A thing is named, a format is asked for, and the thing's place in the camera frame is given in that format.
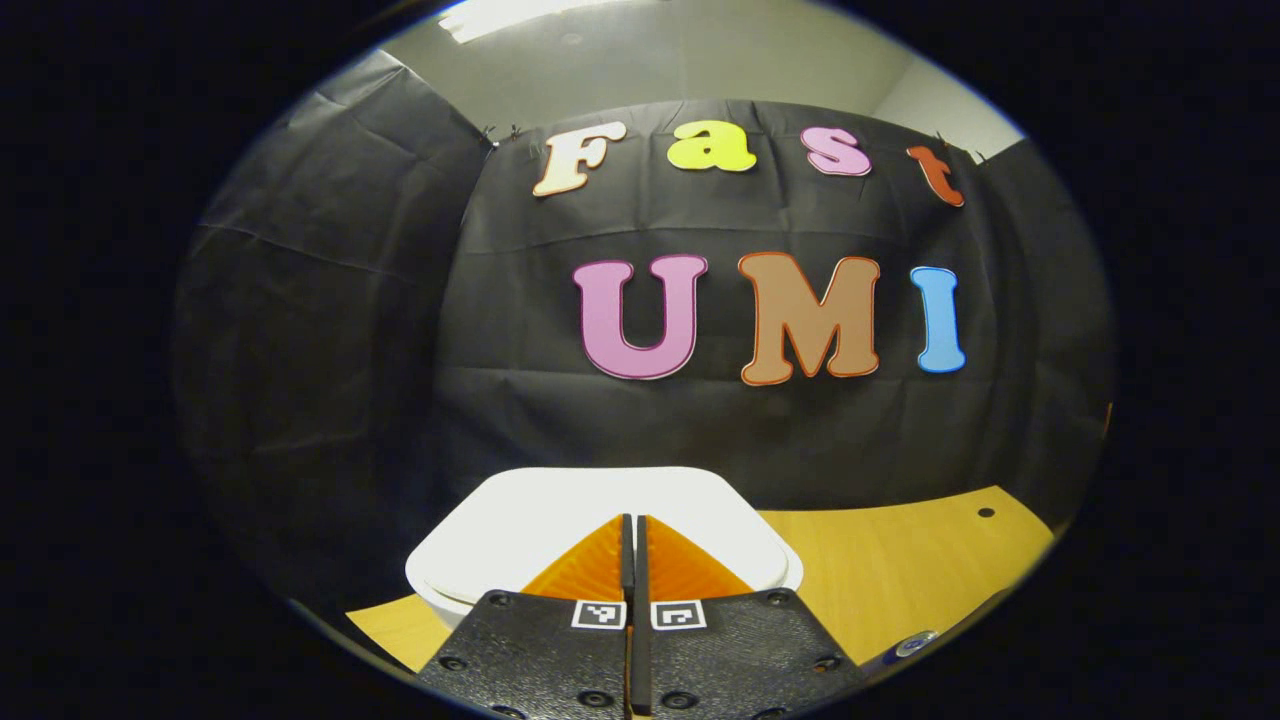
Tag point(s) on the white desktop garbage bin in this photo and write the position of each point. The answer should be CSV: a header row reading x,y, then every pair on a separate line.
x,y
540,520

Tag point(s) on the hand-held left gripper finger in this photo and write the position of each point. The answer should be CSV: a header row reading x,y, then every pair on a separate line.
x,y
641,575
627,565

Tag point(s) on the silver pop can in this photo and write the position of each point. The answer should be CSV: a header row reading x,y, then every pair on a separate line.
x,y
914,645

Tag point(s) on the black backdrop cloth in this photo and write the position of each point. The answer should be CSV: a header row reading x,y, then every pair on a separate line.
x,y
400,330

